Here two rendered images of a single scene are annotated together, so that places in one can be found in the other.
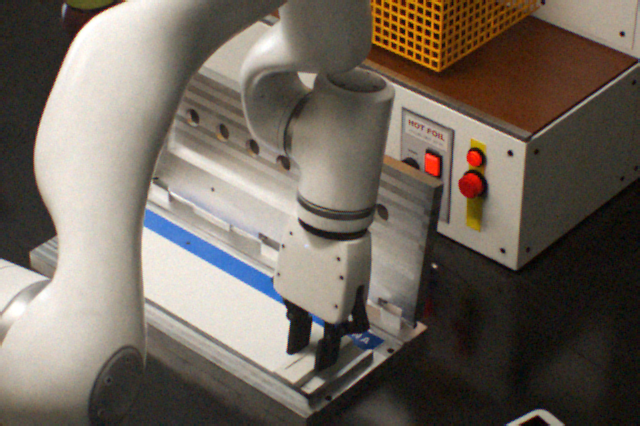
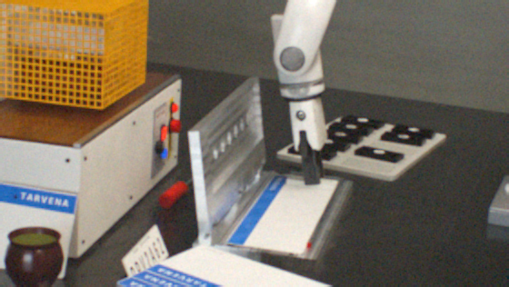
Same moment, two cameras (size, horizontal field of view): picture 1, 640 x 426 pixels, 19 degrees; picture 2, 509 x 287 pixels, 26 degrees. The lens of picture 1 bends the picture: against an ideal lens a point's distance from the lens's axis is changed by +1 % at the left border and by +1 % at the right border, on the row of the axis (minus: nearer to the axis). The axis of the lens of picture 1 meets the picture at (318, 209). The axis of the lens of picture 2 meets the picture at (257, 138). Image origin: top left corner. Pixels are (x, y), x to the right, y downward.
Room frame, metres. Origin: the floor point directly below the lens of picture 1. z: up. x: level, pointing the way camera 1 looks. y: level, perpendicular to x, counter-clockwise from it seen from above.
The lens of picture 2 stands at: (2.67, 1.73, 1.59)
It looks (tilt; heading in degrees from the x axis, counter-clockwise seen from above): 16 degrees down; 240
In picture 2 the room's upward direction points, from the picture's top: 4 degrees clockwise
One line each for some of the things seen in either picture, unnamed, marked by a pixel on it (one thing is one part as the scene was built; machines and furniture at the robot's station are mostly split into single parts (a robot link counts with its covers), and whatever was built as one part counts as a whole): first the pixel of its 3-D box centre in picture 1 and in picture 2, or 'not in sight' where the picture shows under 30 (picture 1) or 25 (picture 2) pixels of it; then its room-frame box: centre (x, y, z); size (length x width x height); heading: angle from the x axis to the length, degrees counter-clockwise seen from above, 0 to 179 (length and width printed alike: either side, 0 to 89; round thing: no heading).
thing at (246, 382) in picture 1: (224, 290); (280, 211); (1.69, 0.11, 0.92); 0.44 x 0.21 x 0.04; 49
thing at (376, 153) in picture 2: not in sight; (379, 153); (1.28, -0.15, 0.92); 0.10 x 0.05 x 0.01; 122
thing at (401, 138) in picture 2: not in sight; (403, 139); (1.15, -0.24, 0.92); 0.10 x 0.05 x 0.01; 130
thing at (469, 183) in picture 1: (471, 185); (174, 125); (1.77, -0.18, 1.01); 0.03 x 0.02 x 0.03; 49
